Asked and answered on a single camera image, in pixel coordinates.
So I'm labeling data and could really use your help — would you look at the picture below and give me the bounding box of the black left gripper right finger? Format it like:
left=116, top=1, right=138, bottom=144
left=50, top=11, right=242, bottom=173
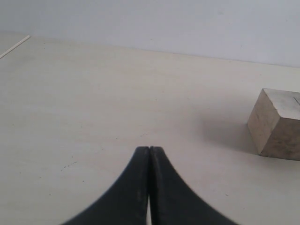
left=149, top=146, right=236, bottom=225

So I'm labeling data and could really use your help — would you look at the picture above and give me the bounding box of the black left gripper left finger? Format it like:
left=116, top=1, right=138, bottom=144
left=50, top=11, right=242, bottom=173
left=64, top=147, right=150, bottom=225

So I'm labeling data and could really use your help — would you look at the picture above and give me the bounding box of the largest wooden cube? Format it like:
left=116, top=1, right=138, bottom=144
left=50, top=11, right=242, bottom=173
left=247, top=88, right=300, bottom=161

